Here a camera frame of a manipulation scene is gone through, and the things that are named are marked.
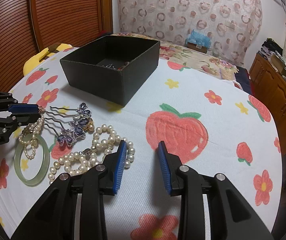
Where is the small pearl bracelet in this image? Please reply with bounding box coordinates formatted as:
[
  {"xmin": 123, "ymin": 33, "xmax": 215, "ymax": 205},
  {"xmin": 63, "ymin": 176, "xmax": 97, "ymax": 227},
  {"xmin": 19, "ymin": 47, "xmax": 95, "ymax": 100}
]
[{"xmin": 18, "ymin": 109, "xmax": 45, "ymax": 160}]

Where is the brown louvered wardrobe door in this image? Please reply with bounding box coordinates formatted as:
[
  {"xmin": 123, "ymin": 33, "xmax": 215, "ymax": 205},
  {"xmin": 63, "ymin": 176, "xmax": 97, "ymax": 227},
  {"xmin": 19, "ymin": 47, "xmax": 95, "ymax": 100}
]
[{"xmin": 0, "ymin": 0, "xmax": 113, "ymax": 92}]

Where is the clutter pile on sideboard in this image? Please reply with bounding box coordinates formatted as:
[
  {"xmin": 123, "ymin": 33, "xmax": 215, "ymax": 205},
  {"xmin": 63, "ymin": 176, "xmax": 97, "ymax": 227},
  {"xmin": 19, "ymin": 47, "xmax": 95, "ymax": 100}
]
[{"xmin": 259, "ymin": 38, "xmax": 286, "ymax": 80}]

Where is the black square jewelry box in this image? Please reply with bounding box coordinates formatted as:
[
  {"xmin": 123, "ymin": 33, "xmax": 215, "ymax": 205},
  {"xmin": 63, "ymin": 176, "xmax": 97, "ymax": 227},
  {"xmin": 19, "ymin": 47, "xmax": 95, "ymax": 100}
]
[{"xmin": 60, "ymin": 35, "xmax": 160, "ymax": 106}]

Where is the circle pattern lace curtain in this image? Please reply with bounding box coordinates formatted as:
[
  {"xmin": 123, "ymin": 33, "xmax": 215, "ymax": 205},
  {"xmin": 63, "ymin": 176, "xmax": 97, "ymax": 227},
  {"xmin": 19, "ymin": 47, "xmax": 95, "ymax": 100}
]
[{"xmin": 118, "ymin": 0, "xmax": 262, "ymax": 66}]

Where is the long white pearl necklace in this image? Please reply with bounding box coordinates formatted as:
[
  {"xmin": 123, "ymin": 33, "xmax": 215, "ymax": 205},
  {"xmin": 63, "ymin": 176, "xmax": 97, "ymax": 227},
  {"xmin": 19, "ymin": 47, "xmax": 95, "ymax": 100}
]
[{"xmin": 47, "ymin": 123, "xmax": 136, "ymax": 185}]

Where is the yellow plush toy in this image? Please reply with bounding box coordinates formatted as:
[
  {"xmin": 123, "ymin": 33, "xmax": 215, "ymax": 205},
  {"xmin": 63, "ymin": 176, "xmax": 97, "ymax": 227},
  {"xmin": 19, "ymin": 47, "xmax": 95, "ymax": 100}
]
[{"xmin": 23, "ymin": 43, "xmax": 73, "ymax": 76}]

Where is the small brown cardboard box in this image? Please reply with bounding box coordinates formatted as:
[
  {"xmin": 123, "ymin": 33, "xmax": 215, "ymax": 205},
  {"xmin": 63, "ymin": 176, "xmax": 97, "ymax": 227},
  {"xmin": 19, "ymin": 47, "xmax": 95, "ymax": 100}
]
[{"xmin": 187, "ymin": 42, "xmax": 208, "ymax": 54}]

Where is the blue crystal hair pin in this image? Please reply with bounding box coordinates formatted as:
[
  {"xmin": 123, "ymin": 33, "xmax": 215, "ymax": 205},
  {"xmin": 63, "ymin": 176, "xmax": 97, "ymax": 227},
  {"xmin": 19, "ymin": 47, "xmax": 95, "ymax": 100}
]
[{"xmin": 45, "ymin": 102, "xmax": 95, "ymax": 132}]

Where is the purple butterfly hair pin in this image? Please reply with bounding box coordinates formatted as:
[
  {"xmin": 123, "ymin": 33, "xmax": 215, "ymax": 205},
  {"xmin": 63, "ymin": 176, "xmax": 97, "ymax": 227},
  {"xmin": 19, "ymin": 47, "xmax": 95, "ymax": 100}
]
[{"xmin": 44, "ymin": 118, "xmax": 86, "ymax": 147}]

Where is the green bead silver jewelry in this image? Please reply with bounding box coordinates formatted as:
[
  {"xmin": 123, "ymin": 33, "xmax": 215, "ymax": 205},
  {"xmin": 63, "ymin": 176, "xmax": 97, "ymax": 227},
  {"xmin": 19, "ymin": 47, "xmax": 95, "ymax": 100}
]
[{"xmin": 101, "ymin": 60, "xmax": 130, "ymax": 70}]

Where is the floral bed cover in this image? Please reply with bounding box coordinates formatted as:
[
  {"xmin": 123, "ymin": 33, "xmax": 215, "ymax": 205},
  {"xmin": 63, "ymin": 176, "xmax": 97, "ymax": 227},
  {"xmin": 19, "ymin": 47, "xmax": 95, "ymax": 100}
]
[{"xmin": 113, "ymin": 31, "xmax": 241, "ymax": 81}]

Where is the brown wooden sideboard cabinet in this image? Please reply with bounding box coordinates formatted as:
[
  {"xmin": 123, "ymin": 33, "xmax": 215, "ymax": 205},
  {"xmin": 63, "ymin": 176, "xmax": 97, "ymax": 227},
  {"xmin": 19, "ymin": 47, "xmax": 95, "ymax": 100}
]
[{"xmin": 249, "ymin": 53, "xmax": 286, "ymax": 155}]

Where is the blue plastic bag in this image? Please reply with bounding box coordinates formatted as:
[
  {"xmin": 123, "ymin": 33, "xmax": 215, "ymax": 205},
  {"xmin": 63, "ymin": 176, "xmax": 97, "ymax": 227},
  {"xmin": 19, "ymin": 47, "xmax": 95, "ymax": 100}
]
[{"xmin": 185, "ymin": 30, "xmax": 211, "ymax": 49}]

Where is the green jade bangle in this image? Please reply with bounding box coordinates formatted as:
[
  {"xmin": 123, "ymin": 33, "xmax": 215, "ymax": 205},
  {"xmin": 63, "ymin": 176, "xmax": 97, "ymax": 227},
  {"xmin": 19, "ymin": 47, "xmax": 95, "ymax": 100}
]
[{"xmin": 14, "ymin": 134, "xmax": 50, "ymax": 186}]

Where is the strawberry flower print cloth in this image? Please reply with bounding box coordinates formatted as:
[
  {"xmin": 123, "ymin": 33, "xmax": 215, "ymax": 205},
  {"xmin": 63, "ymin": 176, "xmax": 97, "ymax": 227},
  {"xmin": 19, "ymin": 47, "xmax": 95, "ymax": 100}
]
[{"xmin": 0, "ymin": 49, "xmax": 282, "ymax": 239}]

